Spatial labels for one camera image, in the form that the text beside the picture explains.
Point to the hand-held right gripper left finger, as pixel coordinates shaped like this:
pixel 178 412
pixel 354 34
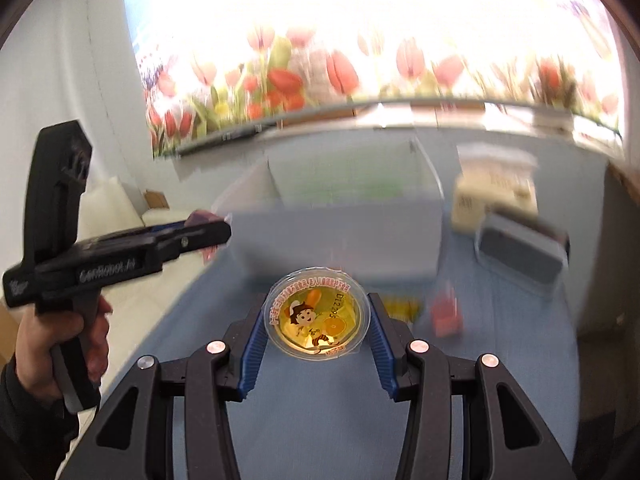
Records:
pixel 252 355

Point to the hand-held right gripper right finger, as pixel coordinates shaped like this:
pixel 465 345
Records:
pixel 382 355

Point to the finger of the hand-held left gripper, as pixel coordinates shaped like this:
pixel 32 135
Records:
pixel 167 227
pixel 200 237

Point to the orange jelly cup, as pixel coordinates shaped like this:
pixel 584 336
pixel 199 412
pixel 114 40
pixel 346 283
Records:
pixel 315 315

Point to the white cardboard box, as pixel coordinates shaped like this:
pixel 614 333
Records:
pixel 350 240

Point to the person's left forearm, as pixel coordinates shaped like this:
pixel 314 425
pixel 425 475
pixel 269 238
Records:
pixel 35 435

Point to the person's left hand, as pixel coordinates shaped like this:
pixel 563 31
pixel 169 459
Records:
pixel 32 355

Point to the brown cardboard piece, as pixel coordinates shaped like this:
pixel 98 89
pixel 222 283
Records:
pixel 156 199

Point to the yellow jelly cup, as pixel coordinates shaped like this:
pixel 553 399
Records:
pixel 401 308

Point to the white leather sofa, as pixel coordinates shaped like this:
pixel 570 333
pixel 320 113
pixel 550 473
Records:
pixel 115 210

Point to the red jelly cup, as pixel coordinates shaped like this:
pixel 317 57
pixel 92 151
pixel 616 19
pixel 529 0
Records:
pixel 445 316

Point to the blue tablecloth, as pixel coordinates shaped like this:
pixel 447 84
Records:
pixel 320 425

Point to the black alarm clock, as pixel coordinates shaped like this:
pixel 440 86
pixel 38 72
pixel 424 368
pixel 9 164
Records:
pixel 520 255

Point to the beige tissue box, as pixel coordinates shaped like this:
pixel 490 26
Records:
pixel 492 195

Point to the tulip print window blind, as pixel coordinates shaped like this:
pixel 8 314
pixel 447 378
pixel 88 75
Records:
pixel 380 45

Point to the brown stone counter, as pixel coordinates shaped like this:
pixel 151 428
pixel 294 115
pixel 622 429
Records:
pixel 626 176

